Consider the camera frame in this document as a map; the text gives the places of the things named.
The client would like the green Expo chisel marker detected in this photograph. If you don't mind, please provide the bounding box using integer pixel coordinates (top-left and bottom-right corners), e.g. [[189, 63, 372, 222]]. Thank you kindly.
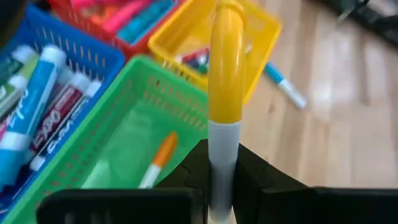
[[0, 45, 40, 119]]

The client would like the blue plastic basket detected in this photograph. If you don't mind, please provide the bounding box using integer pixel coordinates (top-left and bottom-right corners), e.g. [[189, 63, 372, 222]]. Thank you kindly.
[[0, 4, 126, 215]]

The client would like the blue fine-tip marker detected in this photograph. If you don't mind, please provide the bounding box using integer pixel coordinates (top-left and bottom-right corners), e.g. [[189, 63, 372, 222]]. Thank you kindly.
[[263, 62, 308, 110]]

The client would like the red plastic basket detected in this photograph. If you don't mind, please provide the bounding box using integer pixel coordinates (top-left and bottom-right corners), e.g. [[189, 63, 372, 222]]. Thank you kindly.
[[46, 0, 187, 60]]

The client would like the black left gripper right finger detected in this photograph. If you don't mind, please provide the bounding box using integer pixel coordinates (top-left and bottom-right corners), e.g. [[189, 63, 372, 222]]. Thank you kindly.
[[232, 142, 398, 224]]

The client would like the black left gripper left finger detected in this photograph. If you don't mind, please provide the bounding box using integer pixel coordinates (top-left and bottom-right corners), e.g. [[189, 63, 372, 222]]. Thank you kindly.
[[36, 139, 210, 224]]

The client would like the yellow fine-tip marker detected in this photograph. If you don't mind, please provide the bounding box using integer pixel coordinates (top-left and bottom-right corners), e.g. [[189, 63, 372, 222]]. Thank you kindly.
[[206, 0, 247, 223]]

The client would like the red Expo chisel marker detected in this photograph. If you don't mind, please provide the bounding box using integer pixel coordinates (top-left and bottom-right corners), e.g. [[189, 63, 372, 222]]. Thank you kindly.
[[30, 73, 93, 153]]

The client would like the teal Expo chisel marker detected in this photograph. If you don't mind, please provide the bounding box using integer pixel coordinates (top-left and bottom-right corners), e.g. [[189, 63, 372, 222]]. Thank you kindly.
[[0, 45, 68, 187]]

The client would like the blue Sharpie highlighter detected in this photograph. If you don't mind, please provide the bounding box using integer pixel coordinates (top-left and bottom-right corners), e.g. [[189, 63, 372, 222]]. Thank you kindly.
[[117, 0, 178, 45]]

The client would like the pink Expo chisel marker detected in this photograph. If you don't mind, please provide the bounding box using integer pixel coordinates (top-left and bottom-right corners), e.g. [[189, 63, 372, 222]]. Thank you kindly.
[[0, 119, 9, 142]]

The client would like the pink Sharpie highlighter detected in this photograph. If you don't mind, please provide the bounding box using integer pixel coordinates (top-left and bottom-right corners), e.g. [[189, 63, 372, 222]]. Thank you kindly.
[[102, 0, 150, 34], [70, 0, 105, 11]]

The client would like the green plastic basket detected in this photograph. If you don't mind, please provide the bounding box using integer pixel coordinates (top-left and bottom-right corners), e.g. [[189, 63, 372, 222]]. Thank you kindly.
[[0, 55, 210, 224]]

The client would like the orange fine-tip marker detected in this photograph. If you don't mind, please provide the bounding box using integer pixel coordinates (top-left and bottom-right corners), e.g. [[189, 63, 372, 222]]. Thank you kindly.
[[139, 131, 179, 190]]

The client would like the red Expo fine marker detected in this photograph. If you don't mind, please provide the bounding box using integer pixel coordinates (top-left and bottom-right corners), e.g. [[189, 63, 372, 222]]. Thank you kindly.
[[180, 47, 211, 67]]

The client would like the orange Sharpie highlighter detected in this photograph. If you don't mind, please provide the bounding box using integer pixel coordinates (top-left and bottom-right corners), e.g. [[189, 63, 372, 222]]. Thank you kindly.
[[88, 6, 118, 27]]

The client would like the yellow plastic basket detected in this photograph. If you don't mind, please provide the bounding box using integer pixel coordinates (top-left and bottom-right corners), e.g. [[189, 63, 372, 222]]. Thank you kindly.
[[147, 0, 283, 105]]

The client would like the violet fine-tip marker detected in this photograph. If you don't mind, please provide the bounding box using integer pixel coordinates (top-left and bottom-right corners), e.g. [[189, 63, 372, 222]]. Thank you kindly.
[[186, 59, 208, 71]]

